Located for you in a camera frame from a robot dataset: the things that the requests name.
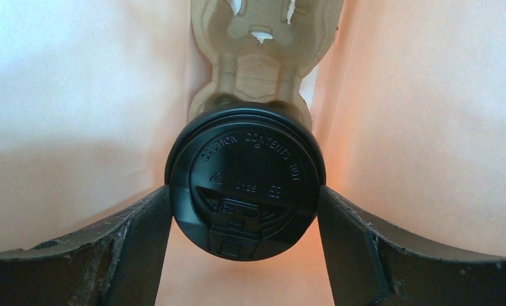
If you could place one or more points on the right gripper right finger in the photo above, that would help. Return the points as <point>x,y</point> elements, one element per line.
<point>371,261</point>

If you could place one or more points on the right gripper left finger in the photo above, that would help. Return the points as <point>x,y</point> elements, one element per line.
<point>115,261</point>

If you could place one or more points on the orange paper bag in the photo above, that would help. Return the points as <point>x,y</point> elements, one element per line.
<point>408,107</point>

